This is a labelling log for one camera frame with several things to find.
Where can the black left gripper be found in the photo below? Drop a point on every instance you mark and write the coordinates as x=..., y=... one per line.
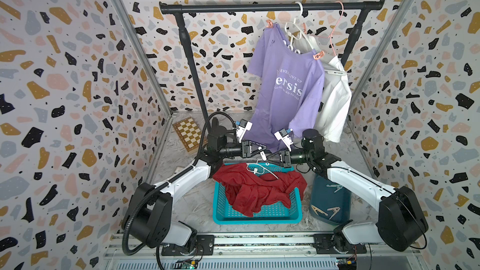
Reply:
x=245, y=147

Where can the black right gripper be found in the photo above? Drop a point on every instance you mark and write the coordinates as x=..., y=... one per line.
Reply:
x=283, y=159

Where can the red garment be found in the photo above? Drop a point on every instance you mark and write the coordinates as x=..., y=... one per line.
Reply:
x=248, y=193

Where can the purple garment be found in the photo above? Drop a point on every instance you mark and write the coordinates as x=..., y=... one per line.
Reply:
x=291, y=91

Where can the white printed t-shirt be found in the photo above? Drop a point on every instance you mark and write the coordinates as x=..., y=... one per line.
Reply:
x=336, y=98

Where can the white plastic hangers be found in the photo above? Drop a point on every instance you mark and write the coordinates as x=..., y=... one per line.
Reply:
x=298, y=41

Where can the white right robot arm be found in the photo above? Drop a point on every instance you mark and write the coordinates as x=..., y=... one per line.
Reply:
x=400, y=222

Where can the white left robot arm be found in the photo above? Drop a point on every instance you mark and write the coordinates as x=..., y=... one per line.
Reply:
x=148, y=220

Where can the wooden chessboard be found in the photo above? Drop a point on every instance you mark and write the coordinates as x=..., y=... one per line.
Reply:
x=189, y=133

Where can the dark teal clothespin bin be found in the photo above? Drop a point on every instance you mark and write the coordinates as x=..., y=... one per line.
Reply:
x=330, y=202

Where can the teal laundry basket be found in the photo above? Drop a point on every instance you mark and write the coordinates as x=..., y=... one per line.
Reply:
x=224, y=214

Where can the dark grey clothes rack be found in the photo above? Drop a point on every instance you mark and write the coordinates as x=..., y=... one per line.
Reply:
x=178, y=10

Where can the aluminium corner profile left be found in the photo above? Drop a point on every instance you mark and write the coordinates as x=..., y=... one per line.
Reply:
x=139, y=50

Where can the aluminium corner profile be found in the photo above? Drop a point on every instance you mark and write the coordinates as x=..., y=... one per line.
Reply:
x=139, y=50
x=390, y=33

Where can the aluminium corner profile right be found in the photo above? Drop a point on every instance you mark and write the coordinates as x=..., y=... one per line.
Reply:
x=390, y=33

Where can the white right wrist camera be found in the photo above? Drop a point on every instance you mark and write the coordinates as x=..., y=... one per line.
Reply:
x=284, y=136

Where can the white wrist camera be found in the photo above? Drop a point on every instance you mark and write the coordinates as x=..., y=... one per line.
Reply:
x=241, y=128
x=284, y=136

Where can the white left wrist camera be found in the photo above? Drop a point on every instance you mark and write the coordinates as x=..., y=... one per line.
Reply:
x=241, y=128

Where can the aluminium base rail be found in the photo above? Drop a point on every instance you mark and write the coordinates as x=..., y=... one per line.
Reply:
x=265, y=251

